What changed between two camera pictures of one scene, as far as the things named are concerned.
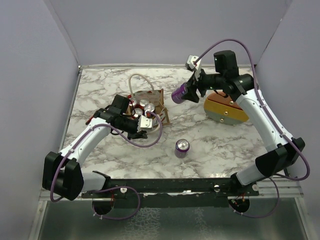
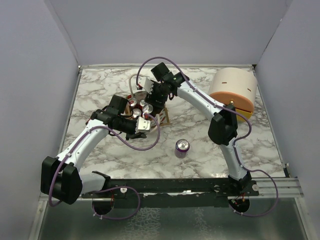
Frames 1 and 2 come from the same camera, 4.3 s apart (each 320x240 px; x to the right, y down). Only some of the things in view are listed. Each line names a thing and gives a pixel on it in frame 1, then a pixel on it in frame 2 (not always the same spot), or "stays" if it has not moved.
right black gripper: [191, 95] → [150, 99]
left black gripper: [135, 135] stays
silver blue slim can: [133, 101] stays
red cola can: [143, 103] stays
